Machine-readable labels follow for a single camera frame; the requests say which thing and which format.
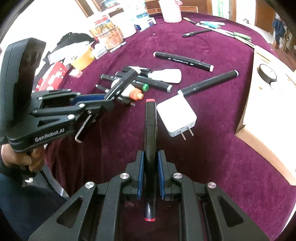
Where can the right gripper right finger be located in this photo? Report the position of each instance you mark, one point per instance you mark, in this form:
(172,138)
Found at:
(166,170)

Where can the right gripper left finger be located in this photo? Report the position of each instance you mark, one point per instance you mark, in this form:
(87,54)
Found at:
(137,176)

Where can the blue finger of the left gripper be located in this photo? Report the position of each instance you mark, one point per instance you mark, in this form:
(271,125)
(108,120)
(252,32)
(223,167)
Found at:
(68,110)
(87,97)

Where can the black marker red caps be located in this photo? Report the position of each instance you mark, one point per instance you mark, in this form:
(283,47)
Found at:
(150,164)

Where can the white glue bottle orange cap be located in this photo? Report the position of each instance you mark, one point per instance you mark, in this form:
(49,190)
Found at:
(132,93)

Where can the white charger block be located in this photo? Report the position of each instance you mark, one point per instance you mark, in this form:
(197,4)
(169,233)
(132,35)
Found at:
(177,116)

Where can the black marker teal cap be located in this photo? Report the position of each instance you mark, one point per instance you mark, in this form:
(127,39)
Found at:
(208,83)

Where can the black marker pink caps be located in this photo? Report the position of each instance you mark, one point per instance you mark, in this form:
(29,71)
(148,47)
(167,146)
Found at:
(184,60)

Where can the long black marker white cap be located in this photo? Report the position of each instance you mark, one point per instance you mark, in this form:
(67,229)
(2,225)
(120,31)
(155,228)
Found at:
(114,93)

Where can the black tape roll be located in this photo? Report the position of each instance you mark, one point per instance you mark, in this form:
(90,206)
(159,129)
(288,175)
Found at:
(267,74)

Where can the person's left hand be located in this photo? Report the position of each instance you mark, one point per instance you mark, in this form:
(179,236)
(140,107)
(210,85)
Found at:
(35,161)

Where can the red paper box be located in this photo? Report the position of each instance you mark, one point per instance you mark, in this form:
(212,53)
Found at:
(52,77)

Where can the yellow tape roll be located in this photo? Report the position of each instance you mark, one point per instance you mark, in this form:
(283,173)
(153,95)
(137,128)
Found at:
(83,60)

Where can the metal tin can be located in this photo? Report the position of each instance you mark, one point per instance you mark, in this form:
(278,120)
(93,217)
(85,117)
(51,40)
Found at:
(105,31)

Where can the maroon velvet tablecloth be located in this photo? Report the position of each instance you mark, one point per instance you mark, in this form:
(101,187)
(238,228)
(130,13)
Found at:
(208,151)

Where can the cardboard tray box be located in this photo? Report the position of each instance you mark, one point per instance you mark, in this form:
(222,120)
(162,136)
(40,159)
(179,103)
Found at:
(267,124)

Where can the pink sleeved bottle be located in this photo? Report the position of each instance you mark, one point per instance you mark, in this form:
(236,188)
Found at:
(171,10)

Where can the white ruler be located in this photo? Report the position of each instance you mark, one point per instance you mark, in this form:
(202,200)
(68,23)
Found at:
(227,33)

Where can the person in blue jacket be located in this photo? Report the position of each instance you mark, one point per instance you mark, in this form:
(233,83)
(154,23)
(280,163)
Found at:
(279,28)

